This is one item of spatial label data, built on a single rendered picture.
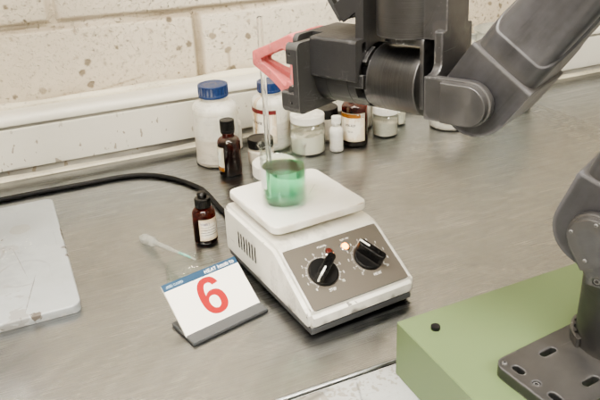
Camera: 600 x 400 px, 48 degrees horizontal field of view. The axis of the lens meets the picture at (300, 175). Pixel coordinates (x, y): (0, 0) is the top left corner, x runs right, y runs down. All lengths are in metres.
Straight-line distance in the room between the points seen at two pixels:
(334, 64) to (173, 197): 0.47
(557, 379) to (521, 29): 0.26
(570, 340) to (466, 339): 0.08
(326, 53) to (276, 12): 0.63
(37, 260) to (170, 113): 0.39
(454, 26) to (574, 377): 0.28
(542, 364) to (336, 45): 0.31
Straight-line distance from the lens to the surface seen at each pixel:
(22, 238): 0.94
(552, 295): 0.67
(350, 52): 0.58
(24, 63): 1.14
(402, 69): 0.57
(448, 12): 0.55
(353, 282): 0.70
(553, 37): 0.51
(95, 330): 0.74
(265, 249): 0.72
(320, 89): 0.62
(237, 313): 0.72
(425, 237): 0.87
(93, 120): 1.13
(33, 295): 0.81
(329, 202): 0.75
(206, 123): 1.06
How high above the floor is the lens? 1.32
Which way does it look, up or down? 24 degrees down
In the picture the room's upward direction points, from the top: 2 degrees counter-clockwise
